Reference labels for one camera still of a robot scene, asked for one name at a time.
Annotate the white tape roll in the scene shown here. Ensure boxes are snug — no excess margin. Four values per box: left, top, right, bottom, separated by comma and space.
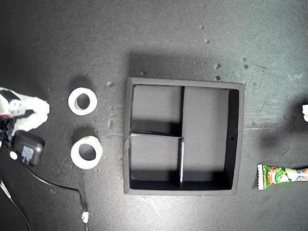
70, 136, 103, 170
67, 87, 98, 116

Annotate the green printed snack bar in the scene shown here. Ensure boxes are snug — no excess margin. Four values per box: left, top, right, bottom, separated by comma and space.
256, 164, 308, 191

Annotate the black tray with wells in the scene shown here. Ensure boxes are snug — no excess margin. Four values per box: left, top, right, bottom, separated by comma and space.
123, 77, 245, 196

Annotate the black camera box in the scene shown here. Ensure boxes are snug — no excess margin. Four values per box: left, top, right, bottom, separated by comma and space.
10, 130, 46, 167

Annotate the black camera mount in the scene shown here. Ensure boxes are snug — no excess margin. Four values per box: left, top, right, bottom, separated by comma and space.
0, 116, 15, 149

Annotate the black camera cable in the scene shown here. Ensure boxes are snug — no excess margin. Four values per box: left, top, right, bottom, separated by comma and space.
18, 156, 90, 231

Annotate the thin grey wire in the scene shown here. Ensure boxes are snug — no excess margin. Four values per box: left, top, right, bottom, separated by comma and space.
0, 180, 32, 231

